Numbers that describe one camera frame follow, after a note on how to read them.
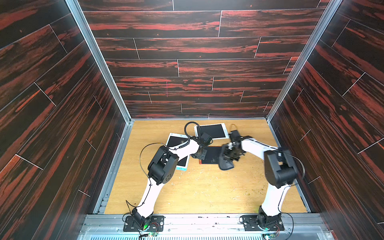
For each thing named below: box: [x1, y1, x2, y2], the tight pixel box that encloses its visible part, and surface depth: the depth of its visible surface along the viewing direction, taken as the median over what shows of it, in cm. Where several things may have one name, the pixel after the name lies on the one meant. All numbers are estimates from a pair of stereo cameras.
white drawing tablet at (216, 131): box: [194, 123, 230, 140], surface depth 117 cm
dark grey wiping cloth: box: [219, 144, 234, 170], surface depth 93 cm
